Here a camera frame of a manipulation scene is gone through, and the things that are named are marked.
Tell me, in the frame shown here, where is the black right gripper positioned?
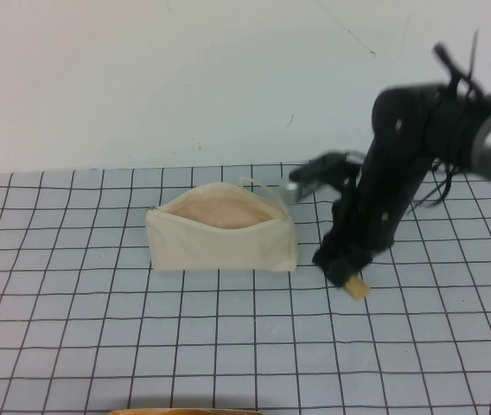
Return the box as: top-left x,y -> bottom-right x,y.
312,181 -> 419,290

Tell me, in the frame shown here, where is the beige rectangular eraser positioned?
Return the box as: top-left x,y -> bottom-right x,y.
343,275 -> 371,302

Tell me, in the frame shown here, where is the cream fabric pencil case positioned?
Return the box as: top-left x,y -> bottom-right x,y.
143,176 -> 297,274

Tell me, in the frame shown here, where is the orange-brown curved object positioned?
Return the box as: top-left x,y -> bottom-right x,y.
111,407 -> 265,415

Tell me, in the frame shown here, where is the blue grid-pattern tablecloth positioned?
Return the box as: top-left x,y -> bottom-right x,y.
0,149 -> 491,415

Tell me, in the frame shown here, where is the thin black arm cable bundle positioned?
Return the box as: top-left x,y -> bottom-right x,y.
409,29 -> 491,211

